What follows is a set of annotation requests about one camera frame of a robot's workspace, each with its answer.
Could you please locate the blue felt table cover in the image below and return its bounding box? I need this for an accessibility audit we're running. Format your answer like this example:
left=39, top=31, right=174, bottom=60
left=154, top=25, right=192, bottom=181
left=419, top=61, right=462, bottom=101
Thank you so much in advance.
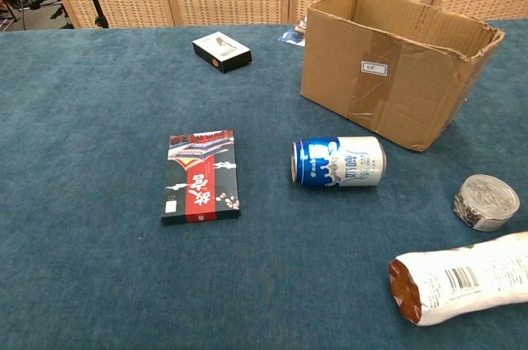
left=0, top=19, right=528, bottom=350

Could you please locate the blue blister card pack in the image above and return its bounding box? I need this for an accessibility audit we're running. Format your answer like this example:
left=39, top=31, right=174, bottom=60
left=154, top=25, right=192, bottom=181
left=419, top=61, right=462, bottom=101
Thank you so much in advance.
left=278, top=21, right=307, bottom=46

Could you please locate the blue white drink can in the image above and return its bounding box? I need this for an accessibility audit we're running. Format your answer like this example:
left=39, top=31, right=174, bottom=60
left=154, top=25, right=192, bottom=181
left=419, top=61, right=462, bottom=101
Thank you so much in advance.
left=291, top=135, right=388, bottom=188

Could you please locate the brown cardboard box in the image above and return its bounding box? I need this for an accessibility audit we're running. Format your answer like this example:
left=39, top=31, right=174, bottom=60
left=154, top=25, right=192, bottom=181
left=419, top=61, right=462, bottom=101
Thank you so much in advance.
left=299, top=0, right=506, bottom=153

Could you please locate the white labelled drink bottle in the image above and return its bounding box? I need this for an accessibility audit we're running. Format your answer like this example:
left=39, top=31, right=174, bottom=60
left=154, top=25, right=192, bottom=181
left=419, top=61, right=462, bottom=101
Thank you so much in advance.
left=389, top=230, right=528, bottom=327

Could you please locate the round clear lidded tin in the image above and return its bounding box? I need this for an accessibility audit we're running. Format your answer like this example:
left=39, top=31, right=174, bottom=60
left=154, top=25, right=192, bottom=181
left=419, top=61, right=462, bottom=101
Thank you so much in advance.
left=452, top=173, right=521, bottom=232

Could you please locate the small black white box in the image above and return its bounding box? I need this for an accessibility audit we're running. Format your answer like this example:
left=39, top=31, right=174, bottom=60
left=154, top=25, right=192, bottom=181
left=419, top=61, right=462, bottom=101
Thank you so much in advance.
left=191, top=31, right=253, bottom=74

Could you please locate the dark red-patterned book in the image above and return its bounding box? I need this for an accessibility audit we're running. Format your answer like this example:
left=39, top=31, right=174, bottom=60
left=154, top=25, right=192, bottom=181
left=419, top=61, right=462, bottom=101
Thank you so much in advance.
left=160, top=129, right=241, bottom=226

